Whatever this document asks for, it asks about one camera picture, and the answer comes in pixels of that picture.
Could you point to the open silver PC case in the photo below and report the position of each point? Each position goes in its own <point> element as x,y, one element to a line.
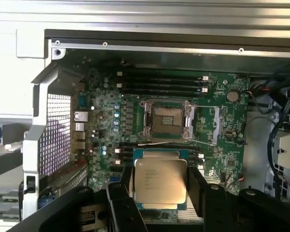
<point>159,41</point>

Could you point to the grey parts rack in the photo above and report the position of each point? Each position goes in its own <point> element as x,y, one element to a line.
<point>7,135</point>

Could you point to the silver drive cage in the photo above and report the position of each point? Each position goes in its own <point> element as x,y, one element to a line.
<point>288,152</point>

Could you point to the CPU socket with gold pins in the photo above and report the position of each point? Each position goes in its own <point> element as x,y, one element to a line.
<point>168,119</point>

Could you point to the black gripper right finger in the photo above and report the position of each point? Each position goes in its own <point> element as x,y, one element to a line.
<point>232,210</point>

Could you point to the round silver coin battery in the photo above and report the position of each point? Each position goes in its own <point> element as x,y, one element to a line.
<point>233,95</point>

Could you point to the silver rear port block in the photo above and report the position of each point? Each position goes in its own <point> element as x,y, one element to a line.
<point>80,125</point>

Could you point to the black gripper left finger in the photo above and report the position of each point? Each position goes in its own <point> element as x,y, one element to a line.
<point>125,212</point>

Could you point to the black case latch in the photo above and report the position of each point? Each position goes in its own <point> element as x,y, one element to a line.
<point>36,184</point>

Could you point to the green motherboard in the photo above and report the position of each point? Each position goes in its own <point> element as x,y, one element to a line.
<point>223,123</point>

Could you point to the silver socket cover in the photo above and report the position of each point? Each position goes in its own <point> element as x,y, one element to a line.
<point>190,120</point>

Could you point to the silver finned heatsink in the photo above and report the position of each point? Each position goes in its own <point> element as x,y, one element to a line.
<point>193,206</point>

